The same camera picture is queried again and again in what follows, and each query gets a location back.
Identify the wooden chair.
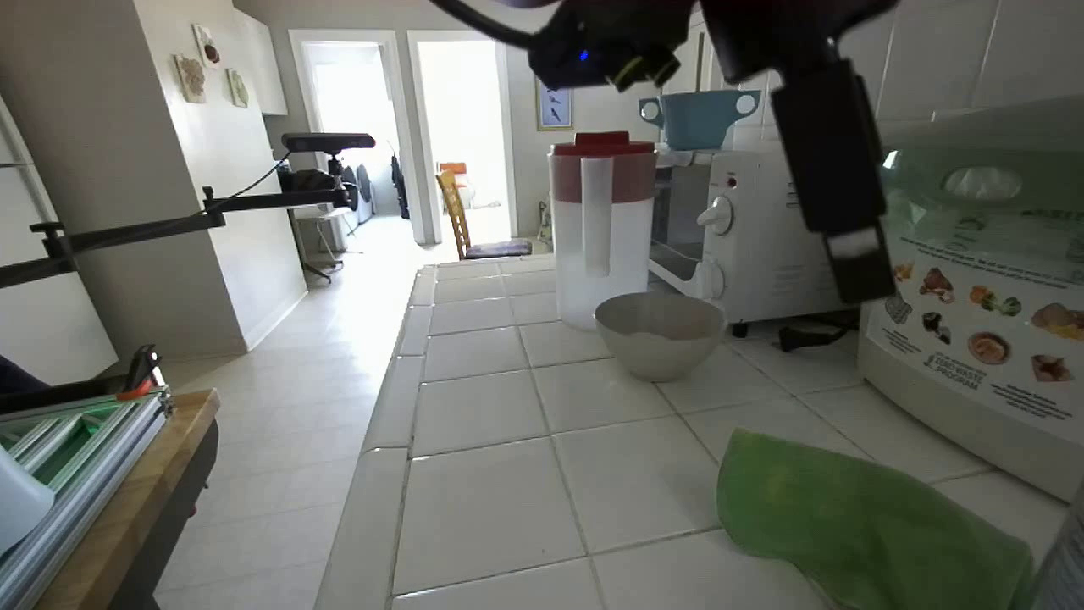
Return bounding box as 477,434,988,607
434,160,537,266

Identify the framed wall picture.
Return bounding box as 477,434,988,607
533,82,575,136

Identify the white doorway frame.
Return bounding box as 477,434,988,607
284,29,523,256

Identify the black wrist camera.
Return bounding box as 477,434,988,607
525,0,697,97

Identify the black clamp red tip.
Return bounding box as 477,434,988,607
0,343,170,417

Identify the wooden table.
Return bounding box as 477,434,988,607
30,387,224,610

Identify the green cloth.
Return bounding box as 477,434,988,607
716,429,1038,610

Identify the aluminium rail frame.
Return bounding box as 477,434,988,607
0,387,177,610

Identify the black power plug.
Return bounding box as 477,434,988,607
777,317,864,356

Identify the black stereo camera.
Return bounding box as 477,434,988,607
277,130,380,155

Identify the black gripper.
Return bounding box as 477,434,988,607
695,0,909,308

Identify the metal bowl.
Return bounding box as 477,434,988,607
593,290,729,387

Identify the white toaster oven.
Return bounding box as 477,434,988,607
647,144,847,332

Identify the clear pitcher red lid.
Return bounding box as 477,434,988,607
548,130,661,337

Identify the decorative wall plate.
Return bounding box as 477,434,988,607
219,65,254,112
170,50,210,107
191,21,228,73

